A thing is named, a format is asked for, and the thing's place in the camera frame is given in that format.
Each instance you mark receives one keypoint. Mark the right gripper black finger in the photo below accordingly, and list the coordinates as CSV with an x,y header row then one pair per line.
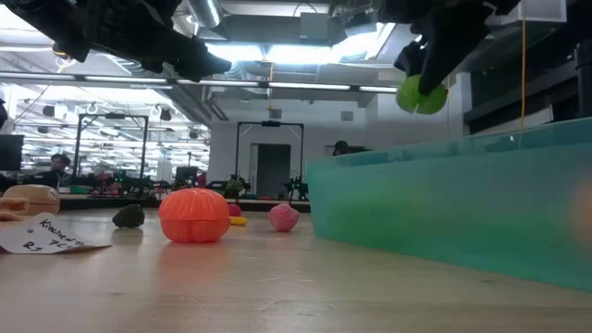
x,y
448,46
410,57

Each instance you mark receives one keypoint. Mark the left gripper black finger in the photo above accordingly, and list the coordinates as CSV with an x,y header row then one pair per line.
x,y
199,62

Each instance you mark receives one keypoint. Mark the green toy cabbage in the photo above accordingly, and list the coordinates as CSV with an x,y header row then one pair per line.
x,y
411,102

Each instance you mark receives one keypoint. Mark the red toy raspberry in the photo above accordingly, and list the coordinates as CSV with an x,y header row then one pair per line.
x,y
235,210

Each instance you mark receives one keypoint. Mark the yellow toy pepper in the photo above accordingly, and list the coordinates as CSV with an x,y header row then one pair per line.
x,y
239,221

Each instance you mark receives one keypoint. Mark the dark toy blackberry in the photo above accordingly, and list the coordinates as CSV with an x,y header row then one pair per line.
x,y
129,216

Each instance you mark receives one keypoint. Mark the tan toy potato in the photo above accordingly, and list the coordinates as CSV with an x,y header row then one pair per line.
x,y
37,199

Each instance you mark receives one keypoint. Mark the smooth orange toy fruit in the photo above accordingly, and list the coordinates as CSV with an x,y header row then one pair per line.
x,y
583,213

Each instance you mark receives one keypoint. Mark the teal translucent tupperware container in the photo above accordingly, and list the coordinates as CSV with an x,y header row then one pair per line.
x,y
439,208

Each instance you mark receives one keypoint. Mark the long ceiling light bar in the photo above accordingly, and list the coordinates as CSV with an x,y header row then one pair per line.
x,y
300,86

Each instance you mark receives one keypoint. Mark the person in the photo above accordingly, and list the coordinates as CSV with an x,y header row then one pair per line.
x,y
341,148
59,164

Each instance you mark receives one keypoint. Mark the grey double door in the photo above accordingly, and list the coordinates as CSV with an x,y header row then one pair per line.
x,y
273,168

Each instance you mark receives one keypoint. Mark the ribbed orange toy fruit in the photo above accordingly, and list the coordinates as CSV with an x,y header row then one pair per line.
x,y
194,217

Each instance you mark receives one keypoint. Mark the dark background monitor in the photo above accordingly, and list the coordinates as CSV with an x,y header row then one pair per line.
x,y
11,152

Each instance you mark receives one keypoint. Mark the pink toy peach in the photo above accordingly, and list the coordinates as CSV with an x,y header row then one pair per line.
x,y
283,217

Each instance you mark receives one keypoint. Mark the white handwritten paper label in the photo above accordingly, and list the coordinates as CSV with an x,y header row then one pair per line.
x,y
46,236

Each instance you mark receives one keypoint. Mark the silver ventilation duct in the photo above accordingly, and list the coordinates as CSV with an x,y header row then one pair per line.
x,y
205,11

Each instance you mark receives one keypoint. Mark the black gantry frame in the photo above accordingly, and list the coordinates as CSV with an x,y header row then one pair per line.
x,y
111,116
270,123

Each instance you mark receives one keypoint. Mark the black metal table frame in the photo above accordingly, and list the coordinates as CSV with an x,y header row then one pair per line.
x,y
152,202

